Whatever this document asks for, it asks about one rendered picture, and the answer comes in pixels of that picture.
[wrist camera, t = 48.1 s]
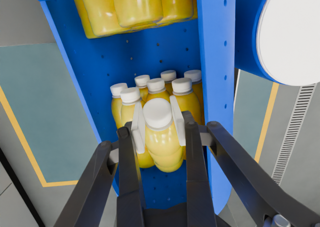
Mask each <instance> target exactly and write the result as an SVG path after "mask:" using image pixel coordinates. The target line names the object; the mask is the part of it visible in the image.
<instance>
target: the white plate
mask: <svg viewBox="0 0 320 227"><path fill-rule="evenodd" d="M256 50H257V55H258V58H259V61H260V64H261V66H262V67H263V69H264V70H265V72H266V73H267V74H268V75H269V76H270V77H272V78H273V79H274V80H276V81H278V82H280V83H283V84H286V85H291V86H304V85H310V84H314V83H317V82H320V0H266V2H265V4H264V6H263V9H262V11H261V14H260V18H259V22H258V26H257V32H256Z"/></svg>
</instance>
